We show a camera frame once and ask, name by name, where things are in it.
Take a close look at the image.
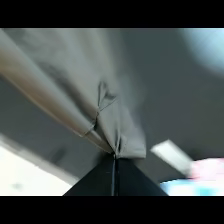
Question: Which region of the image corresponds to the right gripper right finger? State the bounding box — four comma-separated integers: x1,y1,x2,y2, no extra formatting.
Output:
114,153,169,197

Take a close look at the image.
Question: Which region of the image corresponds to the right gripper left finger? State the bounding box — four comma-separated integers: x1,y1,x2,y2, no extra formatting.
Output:
63,152,115,197

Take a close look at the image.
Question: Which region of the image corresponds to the grey garment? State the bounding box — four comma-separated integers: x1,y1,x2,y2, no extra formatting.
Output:
0,28,148,160

